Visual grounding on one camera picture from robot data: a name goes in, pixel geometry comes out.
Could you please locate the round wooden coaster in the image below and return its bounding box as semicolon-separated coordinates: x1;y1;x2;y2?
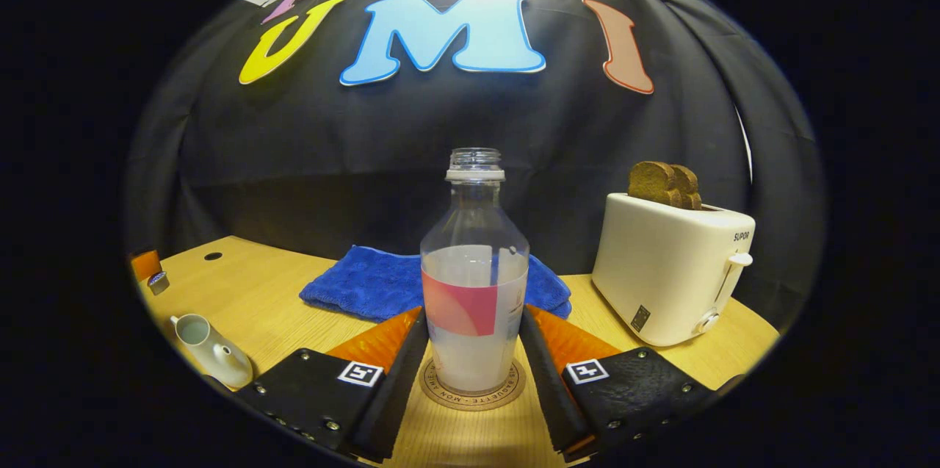
419;358;527;412

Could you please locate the clear plastic water bottle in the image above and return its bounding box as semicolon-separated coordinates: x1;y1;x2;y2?
420;148;530;396

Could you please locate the brown toast slice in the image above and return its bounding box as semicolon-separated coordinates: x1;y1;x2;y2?
672;165;704;211
628;161;684;208

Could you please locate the blue towel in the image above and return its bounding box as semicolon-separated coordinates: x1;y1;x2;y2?
299;245;573;323

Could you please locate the white teacup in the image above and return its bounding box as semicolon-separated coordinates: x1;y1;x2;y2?
170;314;254;389

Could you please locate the white toaster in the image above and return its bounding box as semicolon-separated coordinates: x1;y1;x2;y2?
591;192;756;348

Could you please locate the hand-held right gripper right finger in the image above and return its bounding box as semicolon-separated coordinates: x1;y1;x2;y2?
518;304;717;463

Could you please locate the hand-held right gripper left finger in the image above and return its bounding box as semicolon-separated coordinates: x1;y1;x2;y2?
235;306;430;465

